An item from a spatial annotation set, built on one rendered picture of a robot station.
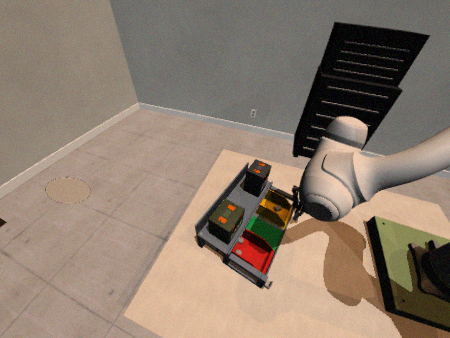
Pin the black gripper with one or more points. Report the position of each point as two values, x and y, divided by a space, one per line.
299 208

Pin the red bin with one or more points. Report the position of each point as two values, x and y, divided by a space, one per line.
255 249

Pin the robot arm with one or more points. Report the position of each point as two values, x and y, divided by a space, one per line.
335 182

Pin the yellow bin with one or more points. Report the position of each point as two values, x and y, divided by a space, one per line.
266 208

